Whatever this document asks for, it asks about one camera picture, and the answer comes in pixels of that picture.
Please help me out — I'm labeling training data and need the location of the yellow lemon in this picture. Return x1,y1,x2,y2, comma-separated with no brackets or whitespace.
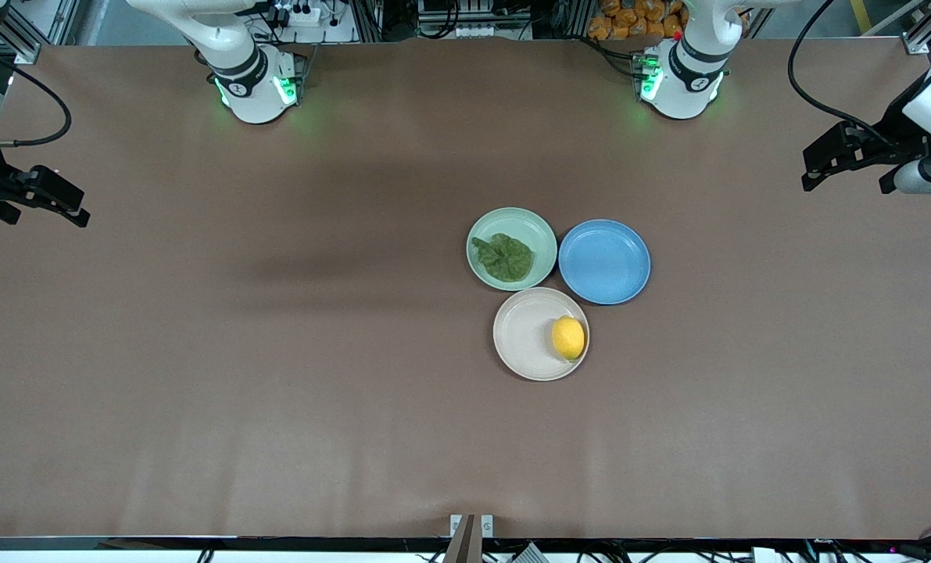
551,315,586,362

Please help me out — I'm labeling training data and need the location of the green lettuce leaf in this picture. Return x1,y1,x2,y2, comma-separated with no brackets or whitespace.
471,233,535,283

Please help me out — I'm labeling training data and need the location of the blue plate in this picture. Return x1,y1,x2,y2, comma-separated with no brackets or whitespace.
558,219,652,306

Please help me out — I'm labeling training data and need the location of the orange snack bag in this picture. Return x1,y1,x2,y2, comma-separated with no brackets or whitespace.
588,0,686,41

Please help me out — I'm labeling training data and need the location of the light green plate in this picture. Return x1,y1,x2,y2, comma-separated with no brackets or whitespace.
466,207,558,292

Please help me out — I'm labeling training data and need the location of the white power strip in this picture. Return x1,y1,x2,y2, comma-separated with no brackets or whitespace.
271,0,324,29

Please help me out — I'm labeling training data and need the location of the beige plate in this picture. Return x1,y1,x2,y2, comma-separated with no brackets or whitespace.
493,287,591,382

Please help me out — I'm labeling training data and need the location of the black equipment rack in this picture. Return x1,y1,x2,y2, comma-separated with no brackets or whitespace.
356,0,591,41

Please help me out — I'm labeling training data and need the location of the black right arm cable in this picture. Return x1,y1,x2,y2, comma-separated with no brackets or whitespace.
0,38,73,149

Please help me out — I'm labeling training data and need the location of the aluminium frame corner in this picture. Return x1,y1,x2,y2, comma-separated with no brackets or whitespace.
0,0,45,65
901,0,931,56

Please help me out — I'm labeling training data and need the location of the black base cable bundle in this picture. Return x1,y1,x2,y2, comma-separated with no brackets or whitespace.
586,35,647,79

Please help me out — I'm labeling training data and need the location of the metal bracket with brown wedge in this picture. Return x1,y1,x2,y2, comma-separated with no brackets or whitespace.
443,514,495,563

